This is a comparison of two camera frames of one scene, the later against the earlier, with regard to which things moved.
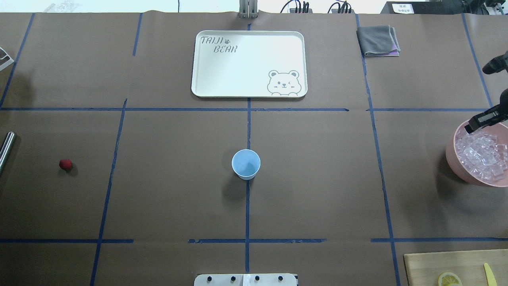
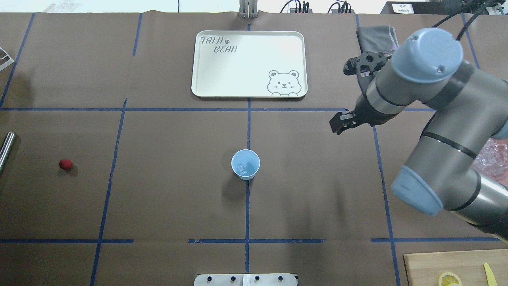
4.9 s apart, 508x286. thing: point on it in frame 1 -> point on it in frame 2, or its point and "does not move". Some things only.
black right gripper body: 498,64 -> 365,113
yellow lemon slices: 448,279 does not move
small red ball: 66,164 does not move
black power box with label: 423,7 does not move
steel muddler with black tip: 6,149 does not move
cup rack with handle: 10,61 does not move
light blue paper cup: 246,163 does not move
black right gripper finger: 483,120 -> 338,125
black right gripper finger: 499,112 -> 341,117
